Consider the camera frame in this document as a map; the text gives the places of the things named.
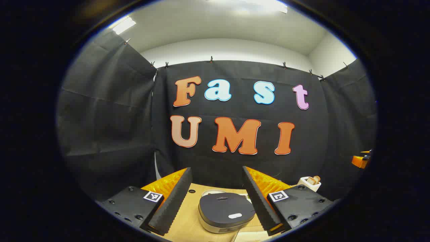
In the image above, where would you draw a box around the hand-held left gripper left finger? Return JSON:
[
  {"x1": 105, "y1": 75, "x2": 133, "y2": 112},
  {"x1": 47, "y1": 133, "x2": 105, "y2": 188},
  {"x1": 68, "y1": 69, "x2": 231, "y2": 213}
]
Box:
[{"x1": 96, "y1": 167, "x2": 193, "y2": 236}]

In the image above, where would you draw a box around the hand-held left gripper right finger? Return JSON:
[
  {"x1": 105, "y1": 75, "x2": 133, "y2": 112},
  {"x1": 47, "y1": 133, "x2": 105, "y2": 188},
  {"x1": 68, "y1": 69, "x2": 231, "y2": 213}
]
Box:
[{"x1": 242, "y1": 166, "x2": 336, "y2": 236}]

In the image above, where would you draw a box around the dark grey rice cooker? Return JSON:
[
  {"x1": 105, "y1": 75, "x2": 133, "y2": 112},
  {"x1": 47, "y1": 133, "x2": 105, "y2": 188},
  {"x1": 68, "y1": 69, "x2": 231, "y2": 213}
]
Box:
[{"x1": 198, "y1": 193, "x2": 256, "y2": 234}]

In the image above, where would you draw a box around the cream rectangular container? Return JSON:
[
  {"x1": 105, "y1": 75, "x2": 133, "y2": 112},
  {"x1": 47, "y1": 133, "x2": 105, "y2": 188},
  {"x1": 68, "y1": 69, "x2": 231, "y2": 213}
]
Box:
[{"x1": 231, "y1": 226, "x2": 270, "y2": 242}]

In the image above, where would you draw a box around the white toaster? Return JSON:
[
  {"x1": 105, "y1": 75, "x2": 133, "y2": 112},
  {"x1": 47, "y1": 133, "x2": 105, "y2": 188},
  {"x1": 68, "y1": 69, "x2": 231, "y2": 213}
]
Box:
[{"x1": 297, "y1": 176, "x2": 321, "y2": 192}]

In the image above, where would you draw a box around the black backdrop cloth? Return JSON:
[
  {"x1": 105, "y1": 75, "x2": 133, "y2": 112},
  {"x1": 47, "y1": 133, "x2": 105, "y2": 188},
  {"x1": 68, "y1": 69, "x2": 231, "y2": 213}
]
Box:
[{"x1": 57, "y1": 32, "x2": 377, "y2": 202}]

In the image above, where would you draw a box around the row of black cloth clips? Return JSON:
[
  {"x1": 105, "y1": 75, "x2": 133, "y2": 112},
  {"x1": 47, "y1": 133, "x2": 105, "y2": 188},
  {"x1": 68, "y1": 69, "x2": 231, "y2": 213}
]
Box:
[{"x1": 124, "y1": 38, "x2": 350, "y2": 82}]

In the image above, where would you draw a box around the ceiling light panel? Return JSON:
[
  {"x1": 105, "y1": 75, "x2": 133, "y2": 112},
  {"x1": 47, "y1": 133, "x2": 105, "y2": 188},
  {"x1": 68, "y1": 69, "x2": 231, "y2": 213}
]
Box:
[{"x1": 113, "y1": 17, "x2": 137, "y2": 35}]

